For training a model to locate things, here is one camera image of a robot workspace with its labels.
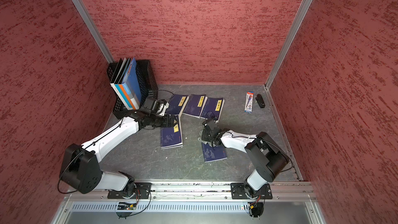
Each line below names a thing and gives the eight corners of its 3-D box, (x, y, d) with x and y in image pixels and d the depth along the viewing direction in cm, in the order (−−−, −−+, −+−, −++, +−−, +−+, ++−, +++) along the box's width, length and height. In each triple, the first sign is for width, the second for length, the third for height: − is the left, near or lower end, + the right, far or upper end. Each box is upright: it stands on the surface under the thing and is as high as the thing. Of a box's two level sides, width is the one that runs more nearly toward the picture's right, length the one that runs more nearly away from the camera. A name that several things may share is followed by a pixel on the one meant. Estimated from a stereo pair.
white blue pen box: (244, 112, 108) (245, 110, 106) (245, 92, 120) (246, 90, 118) (252, 113, 107) (253, 112, 105) (252, 93, 119) (253, 91, 117)
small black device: (259, 108, 110) (261, 105, 107) (255, 97, 116) (256, 94, 114) (264, 107, 110) (266, 104, 107) (259, 96, 117) (261, 93, 114)
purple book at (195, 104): (183, 114, 106) (182, 111, 103) (192, 94, 117) (192, 91, 115) (199, 118, 104) (199, 116, 101) (207, 97, 115) (207, 95, 113)
